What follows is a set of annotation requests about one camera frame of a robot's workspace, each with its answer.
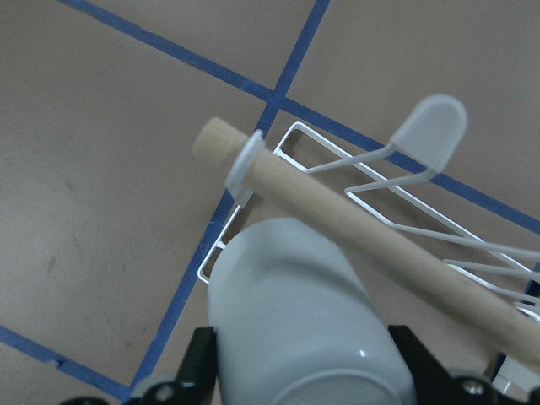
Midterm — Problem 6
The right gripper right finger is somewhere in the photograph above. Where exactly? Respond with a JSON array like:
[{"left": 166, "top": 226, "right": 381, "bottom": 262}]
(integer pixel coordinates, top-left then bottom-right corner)
[{"left": 388, "top": 325, "right": 451, "bottom": 405}]

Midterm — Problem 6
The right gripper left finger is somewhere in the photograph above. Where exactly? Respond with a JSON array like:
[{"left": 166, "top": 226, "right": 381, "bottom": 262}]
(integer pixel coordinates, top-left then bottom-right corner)
[{"left": 176, "top": 327, "right": 218, "bottom": 404}]

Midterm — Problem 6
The white grey plastic cup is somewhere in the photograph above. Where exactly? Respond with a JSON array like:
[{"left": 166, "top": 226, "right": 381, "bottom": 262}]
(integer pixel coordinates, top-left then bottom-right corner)
[{"left": 208, "top": 218, "right": 417, "bottom": 404}]

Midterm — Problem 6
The wooden rack dowel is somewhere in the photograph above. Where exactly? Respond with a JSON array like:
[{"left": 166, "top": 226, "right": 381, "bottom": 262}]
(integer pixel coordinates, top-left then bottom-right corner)
[{"left": 192, "top": 116, "right": 540, "bottom": 362}]

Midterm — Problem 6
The white wire cup rack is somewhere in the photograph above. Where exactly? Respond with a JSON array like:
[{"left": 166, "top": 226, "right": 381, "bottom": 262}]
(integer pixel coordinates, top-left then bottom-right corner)
[{"left": 192, "top": 94, "right": 539, "bottom": 375}]

